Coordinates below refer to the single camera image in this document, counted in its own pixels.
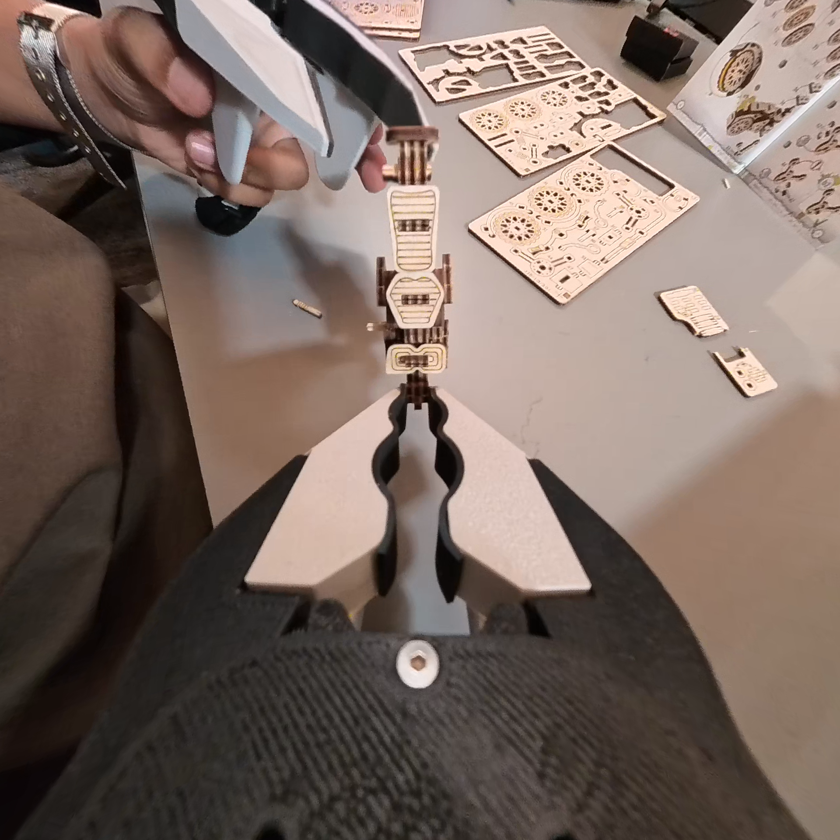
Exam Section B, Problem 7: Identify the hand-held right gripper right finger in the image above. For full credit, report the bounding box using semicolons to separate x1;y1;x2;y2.
427;386;593;605

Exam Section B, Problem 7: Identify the silver watch strap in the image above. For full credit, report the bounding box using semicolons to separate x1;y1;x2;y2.
17;2;130;190

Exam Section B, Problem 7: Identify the person's left hand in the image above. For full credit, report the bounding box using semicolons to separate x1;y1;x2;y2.
62;10;389;212

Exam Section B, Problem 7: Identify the small black box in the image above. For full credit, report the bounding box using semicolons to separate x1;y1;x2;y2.
619;13;701;84

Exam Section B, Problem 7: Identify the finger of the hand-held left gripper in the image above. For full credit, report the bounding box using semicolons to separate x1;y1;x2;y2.
176;0;333;158
289;0;438;193

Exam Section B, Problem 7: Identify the person's brown clothing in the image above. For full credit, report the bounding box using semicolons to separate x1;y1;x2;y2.
0;141;221;815

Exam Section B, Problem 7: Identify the wooden puzzle model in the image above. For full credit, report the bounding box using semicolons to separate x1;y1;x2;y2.
366;126;455;412

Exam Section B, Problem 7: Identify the puzzle instruction booklet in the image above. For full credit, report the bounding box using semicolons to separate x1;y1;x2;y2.
668;0;840;247

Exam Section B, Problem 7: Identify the stack of wooden puzzle sheets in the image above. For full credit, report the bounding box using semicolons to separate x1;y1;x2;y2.
327;0;426;42

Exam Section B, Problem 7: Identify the small loose wooden puzzle piece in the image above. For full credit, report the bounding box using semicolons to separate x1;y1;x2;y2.
710;346;780;399

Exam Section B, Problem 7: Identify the wooden puzzle sheet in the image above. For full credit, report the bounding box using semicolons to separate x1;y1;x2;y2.
468;140;701;307
458;67;668;179

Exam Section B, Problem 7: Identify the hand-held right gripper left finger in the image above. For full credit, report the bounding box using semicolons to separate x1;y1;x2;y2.
244;386;404;605

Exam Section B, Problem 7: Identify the large loose wooden puzzle piece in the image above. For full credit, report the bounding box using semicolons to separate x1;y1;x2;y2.
658;285;731;340

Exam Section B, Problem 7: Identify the wooden puzzle sheet frame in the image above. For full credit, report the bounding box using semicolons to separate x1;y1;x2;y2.
399;25;606;106

